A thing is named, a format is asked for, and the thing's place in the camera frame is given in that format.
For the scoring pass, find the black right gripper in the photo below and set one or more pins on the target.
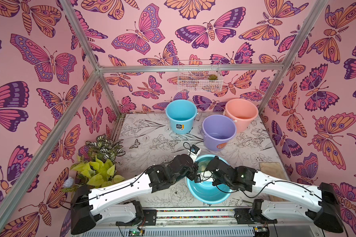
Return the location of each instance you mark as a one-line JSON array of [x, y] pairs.
[[212, 167]]

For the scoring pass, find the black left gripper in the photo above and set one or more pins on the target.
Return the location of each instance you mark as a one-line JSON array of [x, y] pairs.
[[193, 170]]

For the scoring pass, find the light blue bucket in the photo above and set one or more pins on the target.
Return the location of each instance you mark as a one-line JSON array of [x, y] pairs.
[[181, 114], [204, 191]]

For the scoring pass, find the purple plastic bucket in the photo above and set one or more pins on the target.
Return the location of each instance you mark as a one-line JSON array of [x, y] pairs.
[[218, 130]]

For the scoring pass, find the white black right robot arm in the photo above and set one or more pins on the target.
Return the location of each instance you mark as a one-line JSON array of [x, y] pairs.
[[321, 202]]

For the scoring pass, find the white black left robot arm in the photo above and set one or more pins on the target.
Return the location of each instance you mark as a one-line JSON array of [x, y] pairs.
[[91, 206]]

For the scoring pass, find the pink plastic bucket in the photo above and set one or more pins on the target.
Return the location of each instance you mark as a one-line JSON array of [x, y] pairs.
[[242, 112]]

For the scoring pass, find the beige work glove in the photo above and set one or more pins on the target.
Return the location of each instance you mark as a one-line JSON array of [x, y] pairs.
[[275, 170]]

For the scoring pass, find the potted green leafy plant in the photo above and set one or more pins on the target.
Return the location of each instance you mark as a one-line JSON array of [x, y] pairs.
[[97, 166]]

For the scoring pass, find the small green succulent plant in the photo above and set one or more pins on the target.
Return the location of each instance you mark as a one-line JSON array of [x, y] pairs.
[[212, 77]]

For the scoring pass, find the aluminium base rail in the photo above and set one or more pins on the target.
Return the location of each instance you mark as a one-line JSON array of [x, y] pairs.
[[205, 222]]

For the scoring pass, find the white wire wall basket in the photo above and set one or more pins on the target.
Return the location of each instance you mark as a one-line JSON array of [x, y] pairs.
[[194, 78]]

